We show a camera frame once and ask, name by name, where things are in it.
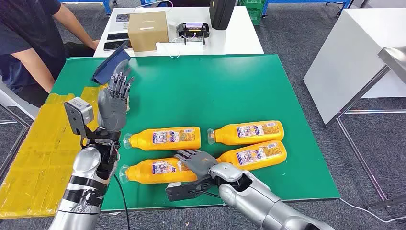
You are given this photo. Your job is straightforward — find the green plastic crate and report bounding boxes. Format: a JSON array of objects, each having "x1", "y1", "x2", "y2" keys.
[{"x1": 238, "y1": 0, "x2": 264, "y2": 26}]

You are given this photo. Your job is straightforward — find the brown cardboard box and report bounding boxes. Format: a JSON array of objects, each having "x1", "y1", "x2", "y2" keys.
[{"x1": 127, "y1": 11, "x2": 169, "y2": 53}]

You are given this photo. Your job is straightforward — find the large white side table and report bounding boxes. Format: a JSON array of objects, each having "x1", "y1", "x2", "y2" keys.
[{"x1": 303, "y1": 8, "x2": 406, "y2": 126}]

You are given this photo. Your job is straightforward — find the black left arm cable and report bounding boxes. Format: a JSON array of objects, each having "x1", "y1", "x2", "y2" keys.
[{"x1": 113, "y1": 174, "x2": 131, "y2": 230}]

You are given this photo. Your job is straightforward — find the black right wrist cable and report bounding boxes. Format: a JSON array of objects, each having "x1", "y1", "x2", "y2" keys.
[{"x1": 189, "y1": 189, "x2": 223, "y2": 199}]

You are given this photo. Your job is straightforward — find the orange bottle with clear cap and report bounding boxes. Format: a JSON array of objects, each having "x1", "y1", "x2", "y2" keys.
[
  {"x1": 216, "y1": 140, "x2": 288, "y2": 172},
  {"x1": 123, "y1": 126, "x2": 202, "y2": 151},
  {"x1": 119, "y1": 157, "x2": 199, "y2": 185},
  {"x1": 207, "y1": 120, "x2": 285, "y2": 146}
]

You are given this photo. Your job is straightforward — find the steel frame table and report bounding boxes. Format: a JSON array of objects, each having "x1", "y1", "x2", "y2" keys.
[{"x1": 326, "y1": 46, "x2": 406, "y2": 211}]

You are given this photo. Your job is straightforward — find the black controller with screen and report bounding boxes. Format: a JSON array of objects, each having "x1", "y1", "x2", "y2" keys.
[{"x1": 176, "y1": 22, "x2": 210, "y2": 46}]

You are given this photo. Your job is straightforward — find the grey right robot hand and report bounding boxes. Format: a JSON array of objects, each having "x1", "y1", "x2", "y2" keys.
[{"x1": 173, "y1": 149, "x2": 219, "y2": 179}]

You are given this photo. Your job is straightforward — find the white flat box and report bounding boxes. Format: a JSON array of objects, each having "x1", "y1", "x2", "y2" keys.
[{"x1": 155, "y1": 41, "x2": 204, "y2": 53}]

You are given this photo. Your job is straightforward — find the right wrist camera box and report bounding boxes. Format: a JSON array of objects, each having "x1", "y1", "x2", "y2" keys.
[{"x1": 165, "y1": 177, "x2": 219, "y2": 203}]

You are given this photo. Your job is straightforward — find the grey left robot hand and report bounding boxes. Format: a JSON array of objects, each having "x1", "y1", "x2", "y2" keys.
[{"x1": 96, "y1": 59, "x2": 136, "y2": 132}]

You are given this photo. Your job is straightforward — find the white chair seat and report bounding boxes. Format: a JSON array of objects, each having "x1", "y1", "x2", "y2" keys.
[{"x1": 0, "y1": 80, "x2": 40, "y2": 121}]

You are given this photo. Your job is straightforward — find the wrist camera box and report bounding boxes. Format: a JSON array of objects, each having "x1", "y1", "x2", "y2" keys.
[
  {"x1": 64, "y1": 96, "x2": 95, "y2": 138},
  {"x1": 165, "y1": 177, "x2": 219, "y2": 203}
]

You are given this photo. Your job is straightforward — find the black zip case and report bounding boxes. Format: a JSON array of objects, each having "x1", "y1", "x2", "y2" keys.
[{"x1": 209, "y1": 0, "x2": 237, "y2": 31}]

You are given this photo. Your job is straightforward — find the green table mat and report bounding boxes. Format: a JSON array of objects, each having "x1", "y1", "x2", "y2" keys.
[{"x1": 50, "y1": 54, "x2": 341, "y2": 212}]

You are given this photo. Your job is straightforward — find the black smartphone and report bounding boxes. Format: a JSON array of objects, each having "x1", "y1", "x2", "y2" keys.
[
  {"x1": 106, "y1": 32, "x2": 130, "y2": 41},
  {"x1": 103, "y1": 40, "x2": 132, "y2": 51}
]

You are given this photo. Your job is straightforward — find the dark blue box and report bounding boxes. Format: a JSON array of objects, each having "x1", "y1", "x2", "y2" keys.
[{"x1": 92, "y1": 48, "x2": 132, "y2": 86}]

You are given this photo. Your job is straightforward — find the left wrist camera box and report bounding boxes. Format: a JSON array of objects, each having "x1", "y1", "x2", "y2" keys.
[{"x1": 64, "y1": 96, "x2": 95, "y2": 138}]

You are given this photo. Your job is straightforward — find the yellow taped sheet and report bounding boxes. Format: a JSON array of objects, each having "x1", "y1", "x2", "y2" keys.
[{"x1": 0, "y1": 85, "x2": 109, "y2": 219}]

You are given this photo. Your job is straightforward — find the person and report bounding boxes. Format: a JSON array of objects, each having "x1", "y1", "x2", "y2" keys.
[{"x1": 0, "y1": 0, "x2": 101, "y2": 109}]

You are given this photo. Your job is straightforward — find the white cable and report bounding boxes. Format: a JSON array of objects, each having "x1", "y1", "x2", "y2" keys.
[
  {"x1": 158, "y1": 34, "x2": 199, "y2": 60},
  {"x1": 132, "y1": 0, "x2": 174, "y2": 12},
  {"x1": 339, "y1": 198, "x2": 406, "y2": 223}
]

